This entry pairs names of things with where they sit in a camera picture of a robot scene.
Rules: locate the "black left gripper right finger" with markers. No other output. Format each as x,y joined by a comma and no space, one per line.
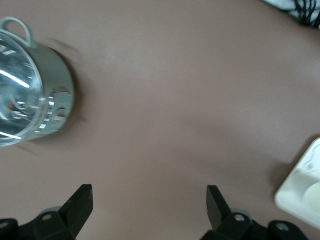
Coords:
237,222

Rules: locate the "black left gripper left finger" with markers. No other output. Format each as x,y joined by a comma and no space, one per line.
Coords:
62,217

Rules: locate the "cream tray with bear print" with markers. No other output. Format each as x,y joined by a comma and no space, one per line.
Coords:
295,190

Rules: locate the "grey-green electric cooking pot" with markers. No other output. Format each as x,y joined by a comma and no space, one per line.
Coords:
57,82

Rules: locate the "glass pot lid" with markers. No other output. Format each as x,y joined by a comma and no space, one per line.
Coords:
17,87

